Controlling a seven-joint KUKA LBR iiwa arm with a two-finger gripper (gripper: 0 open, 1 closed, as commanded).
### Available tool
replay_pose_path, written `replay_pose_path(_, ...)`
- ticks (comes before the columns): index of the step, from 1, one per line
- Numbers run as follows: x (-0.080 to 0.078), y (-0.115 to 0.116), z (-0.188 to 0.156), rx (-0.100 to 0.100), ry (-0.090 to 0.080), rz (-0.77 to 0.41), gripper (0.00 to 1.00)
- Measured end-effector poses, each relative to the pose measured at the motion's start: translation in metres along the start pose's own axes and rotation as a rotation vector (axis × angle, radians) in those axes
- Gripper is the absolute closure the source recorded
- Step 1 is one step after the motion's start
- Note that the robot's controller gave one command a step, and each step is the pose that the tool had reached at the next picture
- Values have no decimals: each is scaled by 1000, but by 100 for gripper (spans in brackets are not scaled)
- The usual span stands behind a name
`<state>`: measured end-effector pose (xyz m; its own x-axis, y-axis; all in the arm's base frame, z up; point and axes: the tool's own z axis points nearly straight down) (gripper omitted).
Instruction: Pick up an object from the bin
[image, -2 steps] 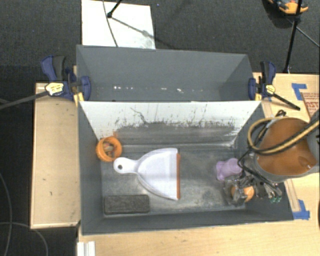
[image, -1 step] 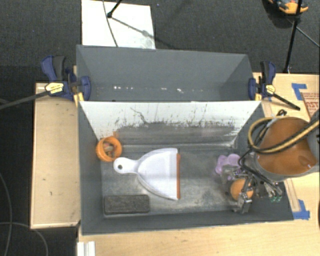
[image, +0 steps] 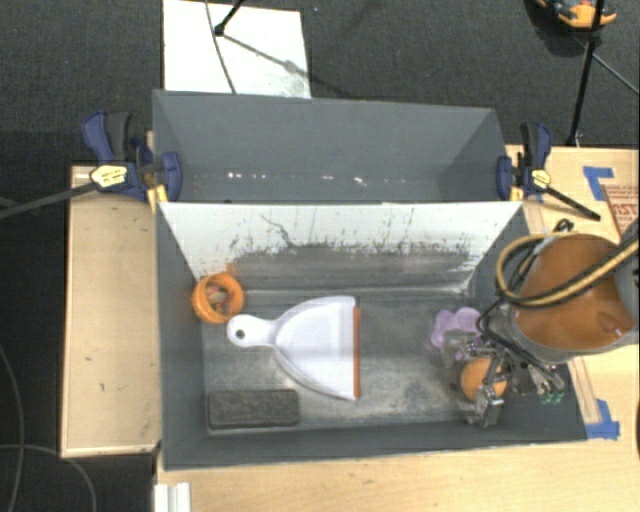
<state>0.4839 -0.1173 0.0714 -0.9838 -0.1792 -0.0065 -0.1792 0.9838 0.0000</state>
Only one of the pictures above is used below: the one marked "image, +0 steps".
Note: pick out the white dustpan with orange edge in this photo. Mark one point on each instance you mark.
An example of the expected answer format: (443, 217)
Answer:
(320, 345)

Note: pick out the grey metal bin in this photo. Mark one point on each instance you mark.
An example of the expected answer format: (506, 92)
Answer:
(325, 150)

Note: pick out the orange plastic jar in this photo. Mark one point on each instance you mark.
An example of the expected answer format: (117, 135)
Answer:
(217, 300)

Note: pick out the purple soft toy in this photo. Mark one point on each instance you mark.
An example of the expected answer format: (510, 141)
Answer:
(450, 322)

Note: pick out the brown cardboard with red print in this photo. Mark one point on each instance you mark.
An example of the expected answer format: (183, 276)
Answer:
(624, 205)

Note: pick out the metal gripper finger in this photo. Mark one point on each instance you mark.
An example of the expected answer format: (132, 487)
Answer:
(490, 407)
(457, 347)

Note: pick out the orange ball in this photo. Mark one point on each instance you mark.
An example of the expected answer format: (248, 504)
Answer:
(477, 380)

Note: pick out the pale wood board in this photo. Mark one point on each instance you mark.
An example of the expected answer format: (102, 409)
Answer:
(110, 320)

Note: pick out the dark grey sponge block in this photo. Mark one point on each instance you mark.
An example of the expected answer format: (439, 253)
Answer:
(253, 409)

